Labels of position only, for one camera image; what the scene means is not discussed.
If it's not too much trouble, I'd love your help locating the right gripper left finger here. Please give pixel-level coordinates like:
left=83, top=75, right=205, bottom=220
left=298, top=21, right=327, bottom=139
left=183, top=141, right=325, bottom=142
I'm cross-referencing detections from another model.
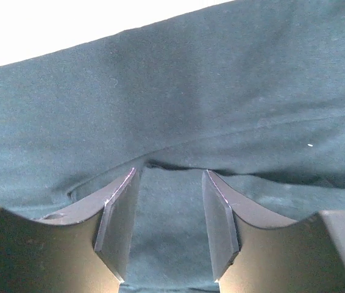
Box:
left=0, top=169, right=140, bottom=292

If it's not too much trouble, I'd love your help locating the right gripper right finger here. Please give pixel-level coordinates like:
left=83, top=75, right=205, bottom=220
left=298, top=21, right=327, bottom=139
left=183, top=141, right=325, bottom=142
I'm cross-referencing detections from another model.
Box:
left=202, top=170, right=345, bottom=292

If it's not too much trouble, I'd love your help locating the black t shirt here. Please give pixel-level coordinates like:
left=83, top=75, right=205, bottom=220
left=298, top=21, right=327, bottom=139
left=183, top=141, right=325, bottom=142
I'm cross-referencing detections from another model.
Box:
left=0, top=1, right=345, bottom=292

